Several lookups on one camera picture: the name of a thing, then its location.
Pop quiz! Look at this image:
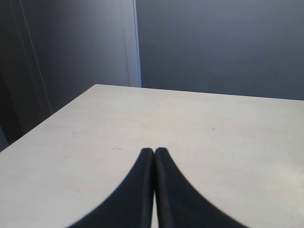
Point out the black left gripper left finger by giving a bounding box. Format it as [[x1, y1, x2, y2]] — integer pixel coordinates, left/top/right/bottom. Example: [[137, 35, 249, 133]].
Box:
[[71, 148, 153, 228]]

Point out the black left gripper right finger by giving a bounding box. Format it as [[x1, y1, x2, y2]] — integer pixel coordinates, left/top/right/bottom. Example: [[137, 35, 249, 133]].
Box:
[[154, 148, 231, 228]]

